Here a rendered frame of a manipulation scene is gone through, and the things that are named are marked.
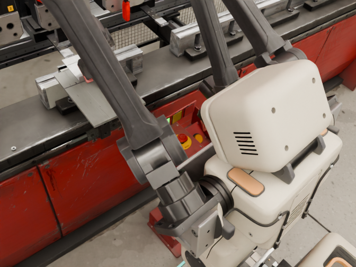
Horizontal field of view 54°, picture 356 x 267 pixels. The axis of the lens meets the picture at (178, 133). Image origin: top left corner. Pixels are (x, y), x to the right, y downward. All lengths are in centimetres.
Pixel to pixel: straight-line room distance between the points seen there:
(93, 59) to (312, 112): 40
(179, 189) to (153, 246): 130
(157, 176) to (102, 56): 23
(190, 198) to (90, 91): 61
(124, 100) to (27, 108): 75
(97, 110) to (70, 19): 57
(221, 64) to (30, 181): 75
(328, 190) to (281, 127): 177
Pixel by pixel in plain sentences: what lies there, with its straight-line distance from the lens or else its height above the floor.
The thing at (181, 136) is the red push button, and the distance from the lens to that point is 125.
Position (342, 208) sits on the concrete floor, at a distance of 233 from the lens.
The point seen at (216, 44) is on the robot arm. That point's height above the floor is 118.
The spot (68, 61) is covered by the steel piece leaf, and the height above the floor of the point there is 100.
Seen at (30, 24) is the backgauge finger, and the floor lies 103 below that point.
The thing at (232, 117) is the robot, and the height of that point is 134.
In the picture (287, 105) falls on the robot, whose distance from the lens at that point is 62.
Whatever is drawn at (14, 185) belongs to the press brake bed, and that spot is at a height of 73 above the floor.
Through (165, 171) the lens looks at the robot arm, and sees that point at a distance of 62.
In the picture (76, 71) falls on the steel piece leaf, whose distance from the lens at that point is 120.
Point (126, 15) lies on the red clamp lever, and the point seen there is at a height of 118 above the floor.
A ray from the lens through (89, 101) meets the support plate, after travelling 109.
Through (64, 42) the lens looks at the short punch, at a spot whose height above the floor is 109.
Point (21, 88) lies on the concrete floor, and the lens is 271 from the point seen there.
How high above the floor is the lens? 177
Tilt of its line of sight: 49 degrees down
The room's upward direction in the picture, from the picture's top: 9 degrees clockwise
